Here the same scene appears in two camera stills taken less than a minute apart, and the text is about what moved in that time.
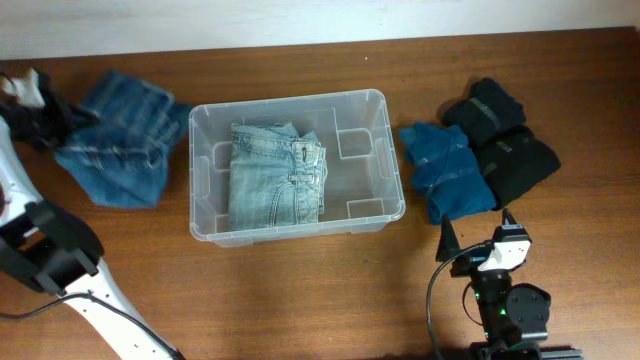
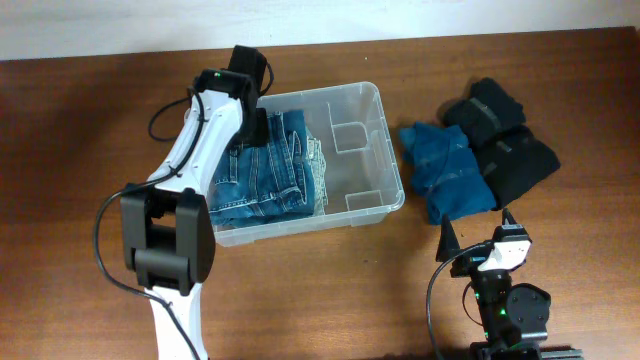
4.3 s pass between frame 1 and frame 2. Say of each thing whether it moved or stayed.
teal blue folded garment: stayed
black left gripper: moved
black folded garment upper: stayed
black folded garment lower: stayed
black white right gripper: stayed
